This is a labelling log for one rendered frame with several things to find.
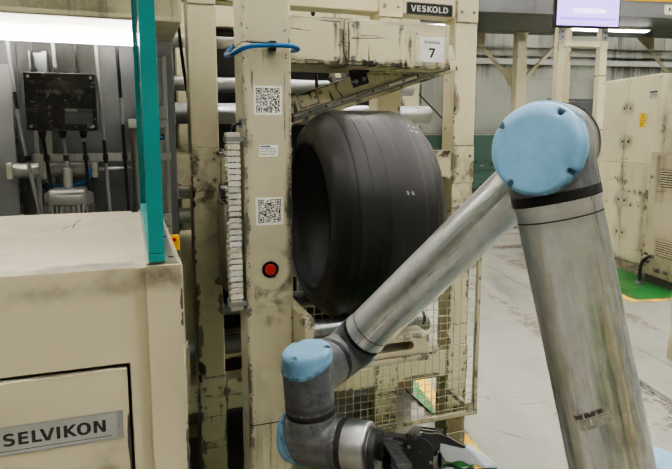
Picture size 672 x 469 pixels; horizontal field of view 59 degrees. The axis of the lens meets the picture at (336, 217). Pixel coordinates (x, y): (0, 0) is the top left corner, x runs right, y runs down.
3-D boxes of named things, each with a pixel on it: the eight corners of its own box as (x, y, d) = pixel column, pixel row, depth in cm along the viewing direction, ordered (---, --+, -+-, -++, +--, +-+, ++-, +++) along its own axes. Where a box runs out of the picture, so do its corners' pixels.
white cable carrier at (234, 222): (231, 311, 158) (226, 132, 152) (228, 306, 163) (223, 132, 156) (247, 309, 160) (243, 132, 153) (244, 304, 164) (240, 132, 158)
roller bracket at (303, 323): (304, 355, 154) (304, 319, 152) (270, 312, 191) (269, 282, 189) (316, 354, 155) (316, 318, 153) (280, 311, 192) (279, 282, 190)
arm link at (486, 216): (572, 88, 94) (329, 333, 125) (557, 84, 83) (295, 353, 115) (627, 138, 91) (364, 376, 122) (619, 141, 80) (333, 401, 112)
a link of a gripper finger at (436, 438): (466, 435, 96) (414, 428, 100) (465, 437, 95) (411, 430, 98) (466, 465, 96) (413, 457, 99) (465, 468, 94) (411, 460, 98)
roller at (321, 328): (309, 340, 157) (309, 323, 157) (304, 334, 162) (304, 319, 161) (426, 326, 169) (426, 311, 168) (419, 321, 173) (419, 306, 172)
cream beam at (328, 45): (273, 63, 178) (272, 12, 176) (256, 71, 201) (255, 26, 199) (450, 70, 198) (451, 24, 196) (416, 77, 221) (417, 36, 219)
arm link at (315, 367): (305, 331, 113) (309, 392, 115) (268, 351, 103) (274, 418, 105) (347, 337, 108) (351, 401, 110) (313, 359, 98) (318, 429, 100)
